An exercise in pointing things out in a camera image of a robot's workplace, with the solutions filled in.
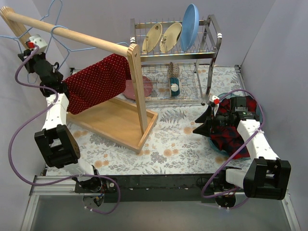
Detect red plaid garment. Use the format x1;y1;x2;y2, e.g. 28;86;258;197
210;96;257;159

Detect light blue wire hanger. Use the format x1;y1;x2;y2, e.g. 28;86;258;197
54;20;130;69

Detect red polka dot skirt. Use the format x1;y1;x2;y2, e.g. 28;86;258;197
64;54;131;115

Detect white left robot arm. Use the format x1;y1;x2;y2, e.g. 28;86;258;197
18;49;103;193

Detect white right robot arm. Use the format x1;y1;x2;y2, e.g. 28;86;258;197
193;96;291;200

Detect teal transparent plastic basin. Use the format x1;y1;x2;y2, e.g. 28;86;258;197
209;93;263;156

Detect floral table mat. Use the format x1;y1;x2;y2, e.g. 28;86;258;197
45;64;270;176

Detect stainless steel dish rack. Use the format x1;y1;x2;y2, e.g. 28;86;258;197
141;14;222;105

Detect wooden clothes rack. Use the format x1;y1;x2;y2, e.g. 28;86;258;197
0;6;158;153

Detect pink dotted plate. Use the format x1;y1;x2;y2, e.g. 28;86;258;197
123;76;153;100

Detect cream floral plate right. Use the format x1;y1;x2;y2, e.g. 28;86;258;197
160;22;182;53

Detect cream floral plate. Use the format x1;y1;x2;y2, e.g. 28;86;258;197
160;22;182;53
142;23;163;53

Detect cream floral plate left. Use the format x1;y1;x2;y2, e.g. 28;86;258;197
142;23;163;53

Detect blue plate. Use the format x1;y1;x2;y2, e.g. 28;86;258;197
180;4;199;52

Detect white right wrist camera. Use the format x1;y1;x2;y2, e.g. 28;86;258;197
209;95;220;116

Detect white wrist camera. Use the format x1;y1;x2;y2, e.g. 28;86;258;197
209;95;220;116
26;34;48;53

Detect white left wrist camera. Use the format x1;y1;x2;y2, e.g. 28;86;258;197
26;34;48;53

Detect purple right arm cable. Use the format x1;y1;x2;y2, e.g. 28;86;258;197
201;89;266;209

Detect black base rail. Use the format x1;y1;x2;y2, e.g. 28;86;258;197
74;174;235;203

